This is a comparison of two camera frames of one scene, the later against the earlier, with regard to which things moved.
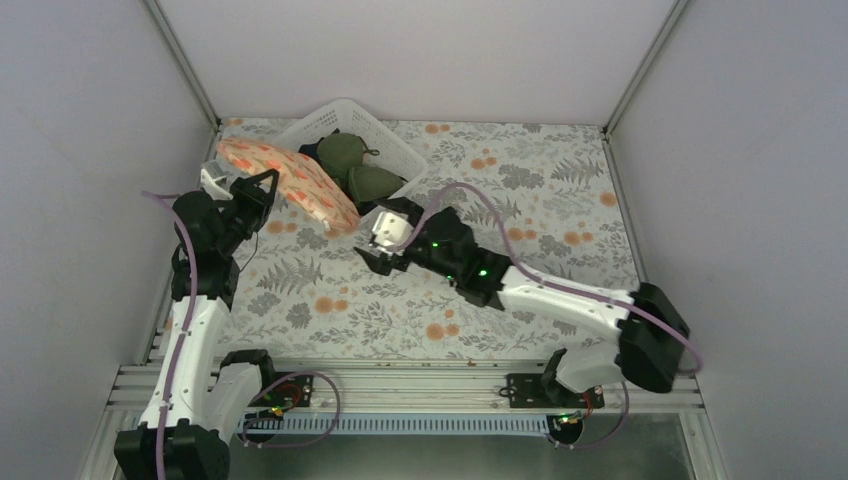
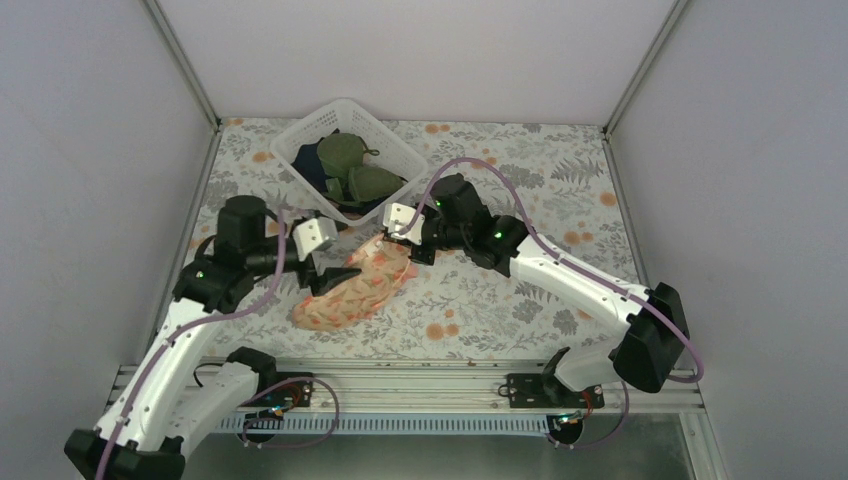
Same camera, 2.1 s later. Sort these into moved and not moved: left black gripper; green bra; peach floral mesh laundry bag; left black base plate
Moved: peach floral mesh laundry bag; left black gripper
Not moved: green bra; left black base plate
